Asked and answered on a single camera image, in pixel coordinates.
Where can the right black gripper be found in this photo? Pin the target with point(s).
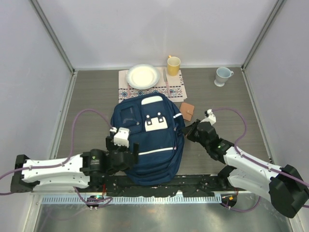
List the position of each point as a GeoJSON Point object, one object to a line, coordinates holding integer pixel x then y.
{"type": "Point", "coordinates": [190, 130]}

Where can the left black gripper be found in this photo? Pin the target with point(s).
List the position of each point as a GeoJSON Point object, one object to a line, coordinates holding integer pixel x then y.
{"type": "Point", "coordinates": [111, 146]}

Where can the brown leather wallet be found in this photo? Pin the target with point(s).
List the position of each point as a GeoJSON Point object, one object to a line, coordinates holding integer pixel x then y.
{"type": "Point", "coordinates": [187, 111]}

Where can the navy blue student backpack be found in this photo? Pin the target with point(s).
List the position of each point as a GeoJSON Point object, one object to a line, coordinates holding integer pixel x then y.
{"type": "Point", "coordinates": [156, 124]}

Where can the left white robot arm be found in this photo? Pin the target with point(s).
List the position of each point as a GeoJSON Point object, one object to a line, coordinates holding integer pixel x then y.
{"type": "Point", "coordinates": [82, 171]}

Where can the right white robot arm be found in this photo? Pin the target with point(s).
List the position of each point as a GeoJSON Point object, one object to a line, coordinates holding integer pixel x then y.
{"type": "Point", "coordinates": [283, 187]}

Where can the patterned cloth placemat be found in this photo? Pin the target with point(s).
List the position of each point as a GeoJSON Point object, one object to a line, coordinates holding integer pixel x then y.
{"type": "Point", "coordinates": [177, 92]}

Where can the light blue footed cup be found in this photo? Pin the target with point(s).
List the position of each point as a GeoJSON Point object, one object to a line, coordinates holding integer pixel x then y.
{"type": "Point", "coordinates": [222, 75]}

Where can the yellow ceramic mug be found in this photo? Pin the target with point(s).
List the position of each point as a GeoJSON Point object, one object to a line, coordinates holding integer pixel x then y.
{"type": "Point", "coordinates": [173, 65]}

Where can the white paper plate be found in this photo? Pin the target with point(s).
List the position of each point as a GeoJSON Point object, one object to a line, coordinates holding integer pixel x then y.
{"type": "Point", "coordinates": [142, 76]}

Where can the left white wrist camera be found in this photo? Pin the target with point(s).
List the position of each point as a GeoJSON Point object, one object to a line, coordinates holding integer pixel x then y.
{"type": "Point", "coordinates": [120, 136]}

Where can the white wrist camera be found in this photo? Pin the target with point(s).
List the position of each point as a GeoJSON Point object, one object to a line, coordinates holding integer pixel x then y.
{"type": "Point", "coordinates": [209, 116]}
{"type": "Point", "coordinates": [120, 136]}

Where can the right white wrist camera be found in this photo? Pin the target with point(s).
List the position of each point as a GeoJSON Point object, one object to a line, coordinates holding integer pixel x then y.
{"type": "Point", "coordinates": [209, 116]}

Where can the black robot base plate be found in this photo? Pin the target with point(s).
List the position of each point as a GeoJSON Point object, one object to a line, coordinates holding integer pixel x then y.
{"type": "Point", "coordinates": [192, 185]}

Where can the slotted cable duct rail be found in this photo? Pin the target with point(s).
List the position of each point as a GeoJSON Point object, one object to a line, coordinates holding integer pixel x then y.
{"type": "Point", "coordinates": [178, 198]}

